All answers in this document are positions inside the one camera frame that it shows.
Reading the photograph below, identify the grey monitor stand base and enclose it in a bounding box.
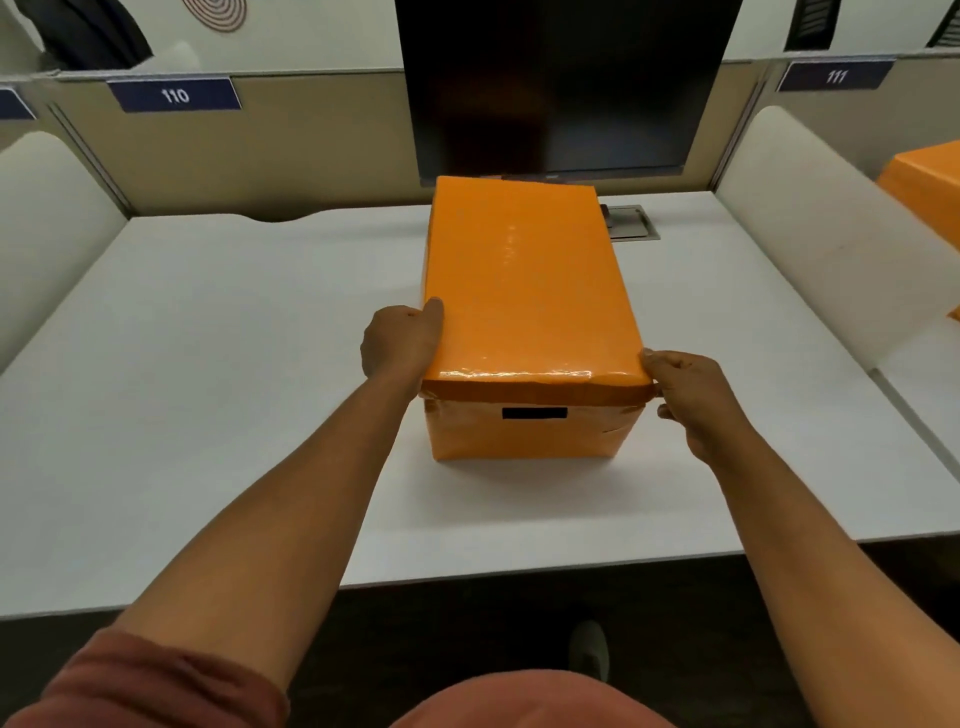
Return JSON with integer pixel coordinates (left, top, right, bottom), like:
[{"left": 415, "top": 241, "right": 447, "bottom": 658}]
[{"left": 599, "top": 203, "right": 662, "bottom": 243}]

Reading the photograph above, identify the orange wrapped box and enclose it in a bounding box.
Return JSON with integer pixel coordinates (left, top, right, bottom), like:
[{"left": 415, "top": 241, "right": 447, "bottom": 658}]
[{"left": 875, "top": 139, "right": 960, "bottom": 324}]

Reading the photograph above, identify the orange box lid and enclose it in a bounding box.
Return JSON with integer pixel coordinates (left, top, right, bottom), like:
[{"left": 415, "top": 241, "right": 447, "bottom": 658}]
[{"left": 420, "top": 175, "right": 655, "bottom": 408}]

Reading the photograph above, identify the person's right forearm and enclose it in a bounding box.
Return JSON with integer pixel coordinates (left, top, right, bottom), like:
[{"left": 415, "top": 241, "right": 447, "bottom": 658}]
[{"left": 705, "top": 431, "right": 960, "bottom": 728}]

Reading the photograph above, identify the white side desk divider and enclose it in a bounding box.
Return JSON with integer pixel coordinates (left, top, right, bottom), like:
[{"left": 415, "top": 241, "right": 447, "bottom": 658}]
[
  {"left": 714, "top": 105, "right": 960, "bottom": 373},
  {"left": 0, "top": 131, "right": 129, "bottom": 374}
]

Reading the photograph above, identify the orange storage box base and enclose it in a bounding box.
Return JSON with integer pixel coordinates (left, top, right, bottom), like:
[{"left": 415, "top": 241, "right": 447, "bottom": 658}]
[{"left": 423, "top": 397, "right": 646, "bottom": 463}]

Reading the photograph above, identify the black jacket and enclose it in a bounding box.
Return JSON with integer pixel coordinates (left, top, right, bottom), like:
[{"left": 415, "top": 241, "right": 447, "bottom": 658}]
[{"left": 13, "top": 0, "right": 154, "bottom": 72}]

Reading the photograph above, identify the red shirt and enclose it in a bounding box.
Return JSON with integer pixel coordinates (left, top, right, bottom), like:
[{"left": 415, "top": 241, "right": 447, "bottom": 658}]
[{"left": 0, "top": 626, "right": 680, "bottom": 728}]

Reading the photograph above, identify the person's left hand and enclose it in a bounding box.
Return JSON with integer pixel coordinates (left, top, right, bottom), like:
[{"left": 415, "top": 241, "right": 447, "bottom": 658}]
[{"left": 360, "top": 297, "right": 446, "bottom": 399}]

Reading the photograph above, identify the beige desk partition panel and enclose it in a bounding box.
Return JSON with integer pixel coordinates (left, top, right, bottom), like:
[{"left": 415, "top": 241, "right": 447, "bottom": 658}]
[
  {"left": 750, "top": 51, "right": 960, "bottom": 183},
  {"left": 37, "top": 61, "right": 775, "bottom": 224}
]

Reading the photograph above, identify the grey shoe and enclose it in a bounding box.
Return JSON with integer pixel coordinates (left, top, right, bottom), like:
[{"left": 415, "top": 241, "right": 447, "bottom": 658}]
[{"left": 567, "top": 620, "right": 611, "bottom": 684}]

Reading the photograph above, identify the black computer monitor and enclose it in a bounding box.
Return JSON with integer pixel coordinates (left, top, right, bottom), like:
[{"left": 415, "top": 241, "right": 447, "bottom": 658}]
[{"left": 393, "top": 0, "right": 744, "bottom": 188}]

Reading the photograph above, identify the person's left forearm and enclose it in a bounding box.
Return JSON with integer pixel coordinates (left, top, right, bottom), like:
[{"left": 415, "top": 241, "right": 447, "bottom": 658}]
[{"left": 111, "top": 369, "right": 421, "bottom": 693}]

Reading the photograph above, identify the person's right hand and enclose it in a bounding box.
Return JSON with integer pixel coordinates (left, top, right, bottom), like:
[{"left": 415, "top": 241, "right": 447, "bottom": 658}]
[{"left": 639, "top": 348, "right": 752, "bottom": 467}]

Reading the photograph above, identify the black wall vent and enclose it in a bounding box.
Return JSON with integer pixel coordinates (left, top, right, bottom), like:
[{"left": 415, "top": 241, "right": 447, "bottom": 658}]
[
  {"left": 926, "top": 0, "right": 960, "bottom": 48},
  {"left": 783, "top": 0, "right": 843, "bottom": 53}
]

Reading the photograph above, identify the spiral wall decoration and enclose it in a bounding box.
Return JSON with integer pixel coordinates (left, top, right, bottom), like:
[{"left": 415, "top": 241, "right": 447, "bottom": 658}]
[{"left": 181, "top": 0, "right": 248, "bottom": 34}]

